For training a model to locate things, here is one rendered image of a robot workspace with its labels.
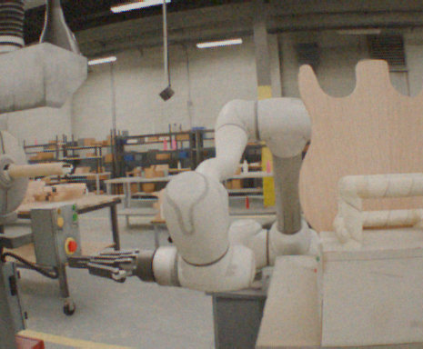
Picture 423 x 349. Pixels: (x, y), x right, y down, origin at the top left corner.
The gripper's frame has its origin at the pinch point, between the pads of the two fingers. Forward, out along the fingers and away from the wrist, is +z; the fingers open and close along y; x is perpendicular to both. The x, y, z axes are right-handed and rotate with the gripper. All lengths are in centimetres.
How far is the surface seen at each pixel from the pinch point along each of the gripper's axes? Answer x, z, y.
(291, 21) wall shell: 255, -67, 1160
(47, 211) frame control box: 4.6, 27.7, 25.2
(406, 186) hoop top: 20, -68, -12
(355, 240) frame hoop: 11, -60, -13
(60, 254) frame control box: -10.3, 25.8, 24.8
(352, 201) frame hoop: 18, -59, -12
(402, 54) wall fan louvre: 128, -414, 1136
